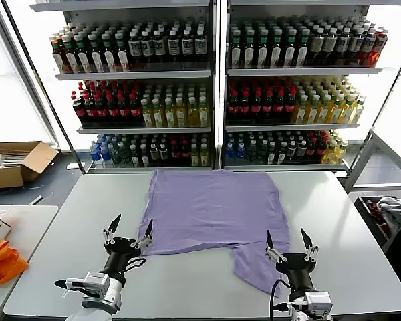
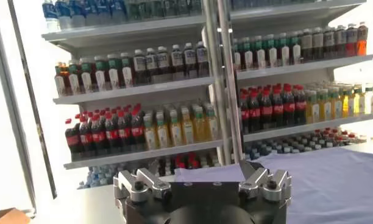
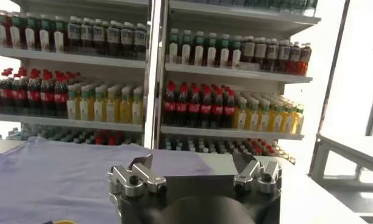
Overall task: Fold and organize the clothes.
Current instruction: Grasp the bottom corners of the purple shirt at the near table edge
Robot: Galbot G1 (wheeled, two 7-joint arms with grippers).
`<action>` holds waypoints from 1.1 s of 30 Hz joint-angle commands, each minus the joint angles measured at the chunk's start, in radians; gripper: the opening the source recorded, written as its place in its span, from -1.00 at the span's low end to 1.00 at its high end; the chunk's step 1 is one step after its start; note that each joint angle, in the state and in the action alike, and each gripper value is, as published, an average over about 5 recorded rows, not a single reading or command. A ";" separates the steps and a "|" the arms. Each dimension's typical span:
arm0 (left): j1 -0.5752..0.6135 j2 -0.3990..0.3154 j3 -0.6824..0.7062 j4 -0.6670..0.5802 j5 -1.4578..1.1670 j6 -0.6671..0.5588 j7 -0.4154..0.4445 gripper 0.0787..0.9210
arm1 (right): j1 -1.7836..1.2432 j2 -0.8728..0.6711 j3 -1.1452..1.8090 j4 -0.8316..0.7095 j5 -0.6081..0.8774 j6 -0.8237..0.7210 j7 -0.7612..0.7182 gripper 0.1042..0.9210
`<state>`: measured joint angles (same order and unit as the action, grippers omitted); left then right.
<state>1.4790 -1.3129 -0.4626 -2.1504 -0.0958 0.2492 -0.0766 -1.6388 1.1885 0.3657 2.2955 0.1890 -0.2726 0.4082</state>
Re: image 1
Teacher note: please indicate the grey window frame bar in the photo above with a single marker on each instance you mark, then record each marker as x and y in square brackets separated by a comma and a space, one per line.
[37, 100]

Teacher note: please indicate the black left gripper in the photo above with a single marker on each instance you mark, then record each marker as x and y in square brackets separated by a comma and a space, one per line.
[120, 249]

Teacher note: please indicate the water bottle blue label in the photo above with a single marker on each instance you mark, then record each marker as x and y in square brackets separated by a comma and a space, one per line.
[230, 151]
[106, 154]
[94, 155]
[241, 151]

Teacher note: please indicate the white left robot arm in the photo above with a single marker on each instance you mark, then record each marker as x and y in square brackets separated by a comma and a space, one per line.
[100, 301]

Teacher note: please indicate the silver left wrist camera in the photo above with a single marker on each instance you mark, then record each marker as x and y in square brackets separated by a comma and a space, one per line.
[95, 282]

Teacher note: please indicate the pale packing strips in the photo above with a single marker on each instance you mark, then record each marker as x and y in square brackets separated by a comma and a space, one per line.
[6, 158]

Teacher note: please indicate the purple T-shirt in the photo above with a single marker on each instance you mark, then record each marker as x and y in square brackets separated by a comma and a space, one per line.
[214, 210]

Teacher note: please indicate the grey metal shelving unit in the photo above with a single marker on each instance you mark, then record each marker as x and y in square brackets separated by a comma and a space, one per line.
[80, 15]
[287, 15]

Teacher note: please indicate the red drink bottle blue label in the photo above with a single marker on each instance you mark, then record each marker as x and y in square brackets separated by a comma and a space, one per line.
[381, 43]
[369, 43]

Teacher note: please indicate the small white floor object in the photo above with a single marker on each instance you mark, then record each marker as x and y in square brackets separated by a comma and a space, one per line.
[74, 165]

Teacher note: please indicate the cola bottle red cap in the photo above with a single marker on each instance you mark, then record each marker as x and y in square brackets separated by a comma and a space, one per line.
[89, 110]
[268, 104]
[112, 109]
[78, 112]
[175, 154]
[135, 109]
[233, 105]
[256, 105]
[185, 154]
[124, 109]
[290, 104]
[279, 104]
[245, 105]
[101, 110]

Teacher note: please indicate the yellow juice bottle white cap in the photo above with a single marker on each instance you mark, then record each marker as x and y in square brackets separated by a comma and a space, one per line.
[330, 152]
[341, 150]

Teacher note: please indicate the dark drink bottle beige label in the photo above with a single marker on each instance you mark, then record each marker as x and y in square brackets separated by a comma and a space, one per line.
[330, 45]
[316, 45]

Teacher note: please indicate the yellow green drink bottle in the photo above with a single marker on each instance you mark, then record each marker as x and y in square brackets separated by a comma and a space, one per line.
[194, 155]
[204, 154]

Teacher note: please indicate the open cardboard box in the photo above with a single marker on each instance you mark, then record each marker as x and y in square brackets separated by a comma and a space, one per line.
[6, 177]

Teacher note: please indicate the black storage bin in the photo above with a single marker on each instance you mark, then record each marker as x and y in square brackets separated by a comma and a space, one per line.
[371, 220]

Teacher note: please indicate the yellow juice bottle white label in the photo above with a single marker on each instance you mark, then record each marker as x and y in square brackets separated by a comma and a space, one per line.
[147, 115]
[314, 112]
[180, 114]
[301, 112]
[169, 114]
[358, 110]
[337, 111]
[193, 113]
[325, 111]
[157, 115]
[204, 113]
[348, 111]

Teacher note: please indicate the dark slanted pole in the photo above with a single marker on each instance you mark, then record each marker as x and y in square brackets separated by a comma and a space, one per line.
[45, 90]
[393, 87]

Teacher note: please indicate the red garment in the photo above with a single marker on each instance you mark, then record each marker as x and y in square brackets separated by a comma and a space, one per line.
[376, 209]

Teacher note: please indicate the grey metal frame table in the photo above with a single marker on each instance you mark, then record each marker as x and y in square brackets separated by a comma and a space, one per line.
[391, 143]

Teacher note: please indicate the dark tea bottle green label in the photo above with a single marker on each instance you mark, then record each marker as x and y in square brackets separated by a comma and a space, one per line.
[83, 56]
[96, 55]
[290, 50]
[122, 53]
[302, 50]
[235, 51]
[109, 54]
[262, 51]
[249, 51]
[70, 57]
[276, 51]

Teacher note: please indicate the orange tea bottle white label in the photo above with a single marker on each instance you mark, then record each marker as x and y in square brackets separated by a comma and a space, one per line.
[58, 58]

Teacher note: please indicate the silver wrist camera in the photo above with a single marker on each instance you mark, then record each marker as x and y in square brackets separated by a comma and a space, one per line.
[317, 301]
[95, 282]

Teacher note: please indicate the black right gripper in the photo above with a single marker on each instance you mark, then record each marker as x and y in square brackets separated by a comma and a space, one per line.
[295, 264]

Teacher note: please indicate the grey white garment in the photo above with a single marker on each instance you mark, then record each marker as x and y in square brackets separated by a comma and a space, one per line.
[394, 210]

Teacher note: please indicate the dark drink bottle blue label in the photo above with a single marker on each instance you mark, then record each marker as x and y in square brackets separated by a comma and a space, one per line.
[173, 45]
[343, 44]
[147, 46]
[158, 45]
[187, 44]
[134, 47]
[200, 43]
[356, 44]

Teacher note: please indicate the white strip piece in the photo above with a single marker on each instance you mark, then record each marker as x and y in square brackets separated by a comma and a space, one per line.
[36, 199]

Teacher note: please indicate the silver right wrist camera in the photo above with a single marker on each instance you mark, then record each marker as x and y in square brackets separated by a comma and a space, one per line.
[317, 301]

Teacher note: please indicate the orange fabric bag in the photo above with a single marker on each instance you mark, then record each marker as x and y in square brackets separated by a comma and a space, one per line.
[3, 264]

